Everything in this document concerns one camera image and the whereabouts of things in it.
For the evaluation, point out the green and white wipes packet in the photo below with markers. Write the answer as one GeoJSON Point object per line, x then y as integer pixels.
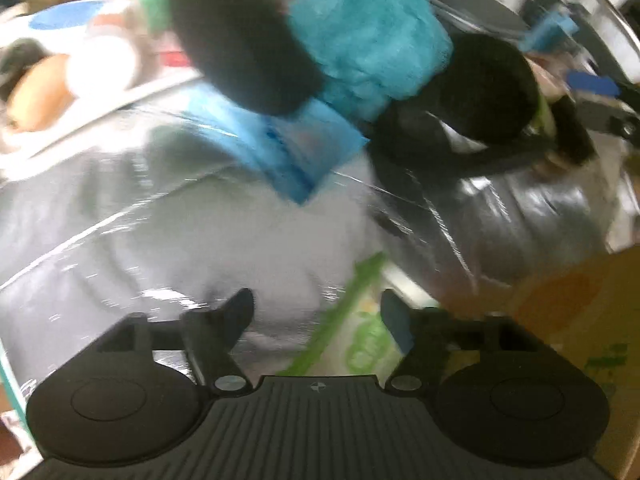
{"type": "Point", "coordinates": [360, 340]}

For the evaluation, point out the blue face mask packet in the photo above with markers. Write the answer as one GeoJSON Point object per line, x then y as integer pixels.
{"type": "Point", "coordinates": [300, 145]}

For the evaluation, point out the teal mesh bath loofah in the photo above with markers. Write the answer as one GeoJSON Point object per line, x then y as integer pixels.
{"type": "Point", "coordinates": [370, 35]}

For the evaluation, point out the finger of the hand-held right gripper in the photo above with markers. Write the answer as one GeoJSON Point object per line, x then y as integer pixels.
{"type": "Point", "coordinates": [592, 84]}

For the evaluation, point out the small blue box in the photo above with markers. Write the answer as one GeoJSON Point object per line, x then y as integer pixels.
{"type": "Point", "coordinates": [550, 30]}

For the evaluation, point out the white and blue tube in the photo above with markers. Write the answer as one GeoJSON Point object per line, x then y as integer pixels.
{"type": "Point", "coordinates": [65, 15]}

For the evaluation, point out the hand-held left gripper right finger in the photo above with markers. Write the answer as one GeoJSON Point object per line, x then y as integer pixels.
{"type": "Point", "coordinates": [397, 320]}

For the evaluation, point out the brown cardboard box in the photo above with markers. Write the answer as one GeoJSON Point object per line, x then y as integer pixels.
{"type": "Point", "coordinates": [575, 300]}

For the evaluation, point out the dark grey round puff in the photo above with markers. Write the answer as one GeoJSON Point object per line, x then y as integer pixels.
{"type": "Point", "coordinates": [20, 62]}

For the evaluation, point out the white round jar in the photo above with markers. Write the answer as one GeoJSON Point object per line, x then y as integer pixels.
{"type": "Point", "coordinates": [102, 65]}

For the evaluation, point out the black fuzzy roll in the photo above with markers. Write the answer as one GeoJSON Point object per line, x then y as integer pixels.
{"type": "Point", "coordinates": [235, 35]}

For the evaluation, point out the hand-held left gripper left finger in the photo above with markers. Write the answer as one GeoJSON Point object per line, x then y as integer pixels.
{"type": "Point", "coordinates": [240, 307]}

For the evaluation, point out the white tray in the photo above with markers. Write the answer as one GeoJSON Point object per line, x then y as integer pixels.
{"type": "Point", "coordinates": [110, 102]}

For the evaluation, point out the black cloth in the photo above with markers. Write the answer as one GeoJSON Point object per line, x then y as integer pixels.
{"type": "Point", "coordinates": [480, 90]}

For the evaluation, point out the orange makeup sponge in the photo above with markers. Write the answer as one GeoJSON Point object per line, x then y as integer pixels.
{"type": "Point", "coordinates": [42, 90]}

